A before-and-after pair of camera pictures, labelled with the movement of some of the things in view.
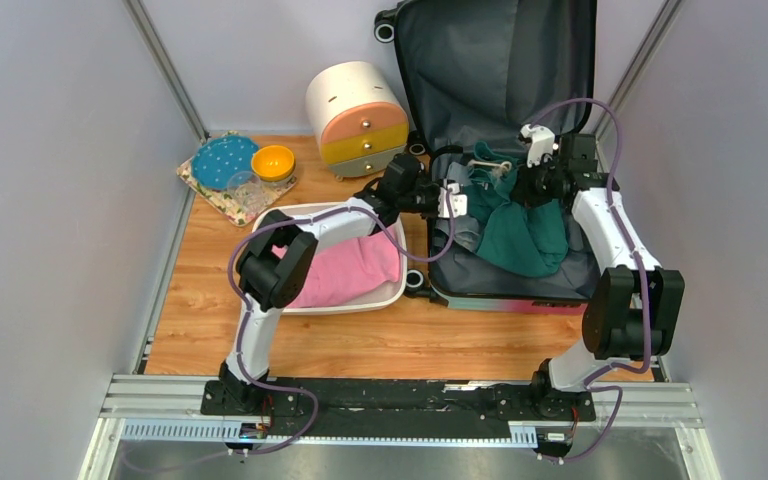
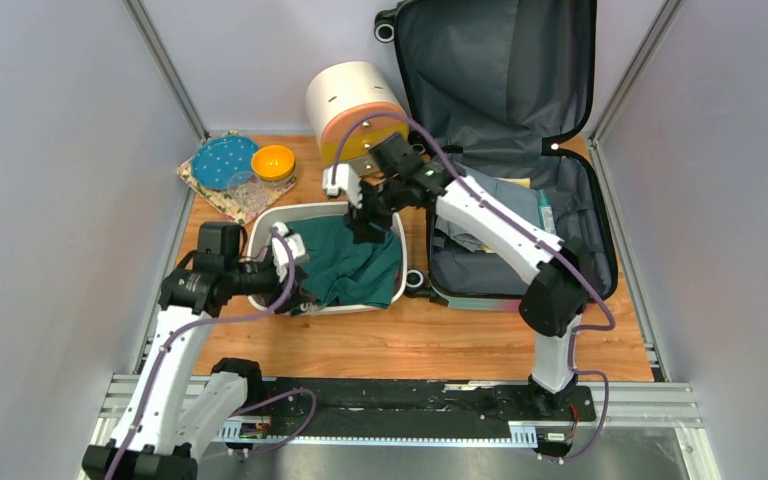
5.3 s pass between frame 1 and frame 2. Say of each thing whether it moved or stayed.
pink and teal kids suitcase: stayed
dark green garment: moved
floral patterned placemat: stayed
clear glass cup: stayed
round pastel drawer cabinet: stayed
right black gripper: moved
